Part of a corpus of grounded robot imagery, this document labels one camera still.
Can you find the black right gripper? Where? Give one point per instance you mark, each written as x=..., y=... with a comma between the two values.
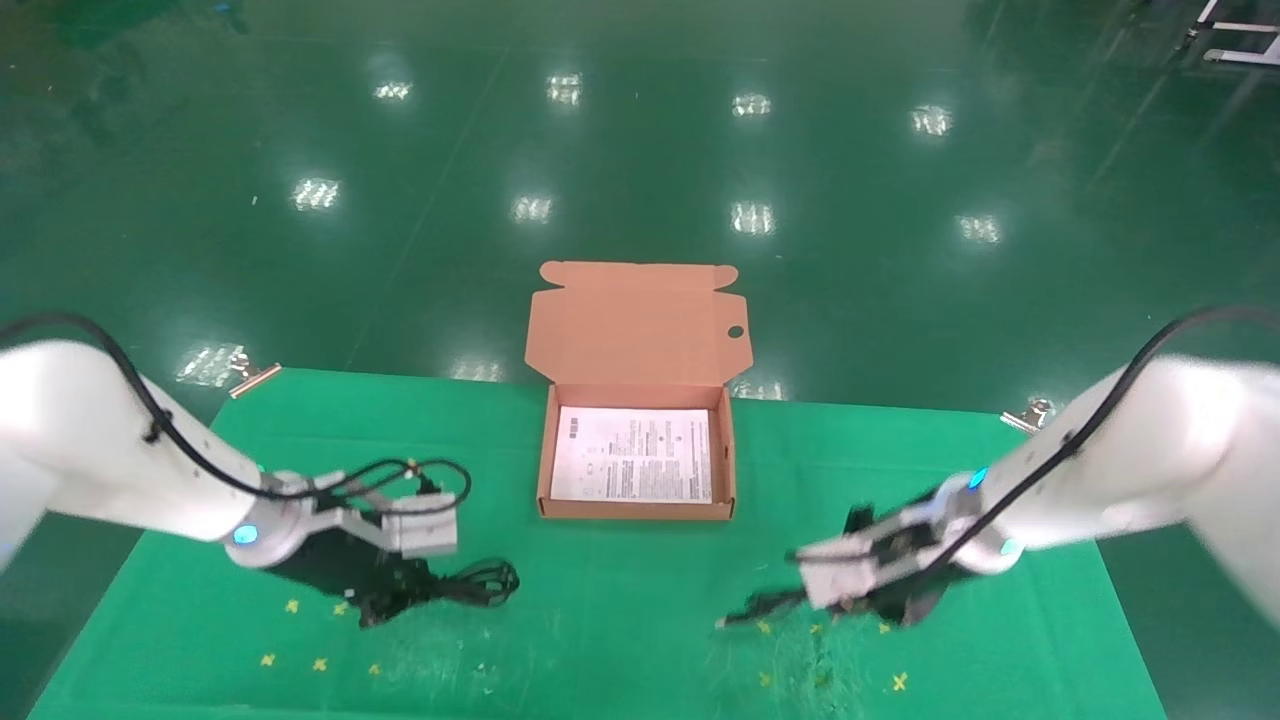
x=920, y=585

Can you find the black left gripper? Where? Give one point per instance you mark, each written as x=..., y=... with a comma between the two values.
x=350, y=570

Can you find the open orange cardboard box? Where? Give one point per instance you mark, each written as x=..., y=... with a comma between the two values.
x=630, y=330

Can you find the green cloth table mat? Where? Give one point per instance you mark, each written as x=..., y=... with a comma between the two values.
x=600, y=620

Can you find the metal mat clip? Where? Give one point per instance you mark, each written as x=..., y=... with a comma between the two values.
x=1025, y=418
x=255, y=378

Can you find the white printed instruction leaflet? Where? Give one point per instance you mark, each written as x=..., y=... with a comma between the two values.
x=630, y=455

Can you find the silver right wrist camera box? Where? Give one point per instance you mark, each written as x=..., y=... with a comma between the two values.
x=840, y=575

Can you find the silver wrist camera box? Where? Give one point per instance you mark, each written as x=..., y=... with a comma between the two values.
x=840, y=575
x=425, y=530

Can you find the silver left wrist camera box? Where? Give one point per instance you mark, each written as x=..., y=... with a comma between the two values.
x=425, y=530

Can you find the white metal frame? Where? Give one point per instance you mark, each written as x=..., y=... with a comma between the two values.
x=1240, y=57

